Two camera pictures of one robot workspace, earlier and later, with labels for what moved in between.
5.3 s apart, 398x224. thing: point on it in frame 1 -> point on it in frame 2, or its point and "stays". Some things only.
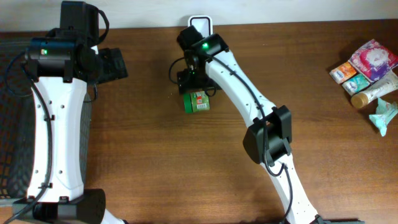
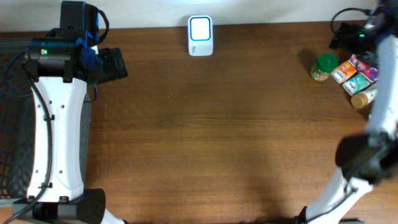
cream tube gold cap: x=387 y=83 stays
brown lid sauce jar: x=196 y=101 -> x=326 y=63
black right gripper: x=193 y=86 -> x=343 y=35
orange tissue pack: x=342 y=73 stays
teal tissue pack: x=356 y=84 stays
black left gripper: x=103 y=58 stays
